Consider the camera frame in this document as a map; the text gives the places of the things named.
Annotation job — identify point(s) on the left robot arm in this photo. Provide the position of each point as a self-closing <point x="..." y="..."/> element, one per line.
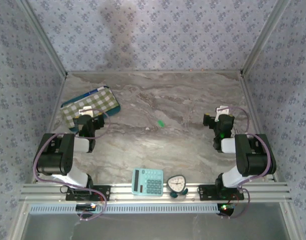
<point x="55" y="155"/>

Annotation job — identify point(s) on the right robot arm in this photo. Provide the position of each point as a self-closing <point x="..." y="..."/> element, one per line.
<point x="255" y="155"/>

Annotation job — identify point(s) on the teal plastic tray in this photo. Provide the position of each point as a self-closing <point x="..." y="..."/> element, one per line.
<point x="115" y="111"/>

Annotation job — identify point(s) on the green checked cloth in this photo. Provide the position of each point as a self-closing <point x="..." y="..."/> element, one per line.
<point x="97" y="100"/>

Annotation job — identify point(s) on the teal alarm clock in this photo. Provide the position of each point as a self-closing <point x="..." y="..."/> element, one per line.
<point x="176" y="185"/>

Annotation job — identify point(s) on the teal calculator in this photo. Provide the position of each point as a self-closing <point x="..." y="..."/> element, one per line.
<point x="147" y="182"/>

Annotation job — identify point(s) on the small electronics board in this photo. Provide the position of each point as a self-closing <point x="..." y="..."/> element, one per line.
<point x="85" y="207"/>

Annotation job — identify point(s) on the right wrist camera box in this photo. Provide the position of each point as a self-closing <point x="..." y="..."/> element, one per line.
<point x="223" y="111"/>

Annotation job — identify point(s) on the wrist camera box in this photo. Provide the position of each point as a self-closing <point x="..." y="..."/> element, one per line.
<point x="223" y="111"/>
<point x="85" y="111"/>

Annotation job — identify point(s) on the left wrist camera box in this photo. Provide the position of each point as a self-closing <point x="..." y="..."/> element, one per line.
<point x="85" y="111"/>

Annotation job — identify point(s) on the aluminium table edge rail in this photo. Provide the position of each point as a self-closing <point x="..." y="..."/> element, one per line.
<point x="250" y="100"/>
<point x="57" y="100"/>

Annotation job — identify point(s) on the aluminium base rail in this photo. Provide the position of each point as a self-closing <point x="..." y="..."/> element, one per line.
<point x="120" y="192"/>

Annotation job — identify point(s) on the aluminium frame post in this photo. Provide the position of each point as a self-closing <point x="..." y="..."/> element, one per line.
<point x="45" y="37"/>
<point x="264" y="37"/>

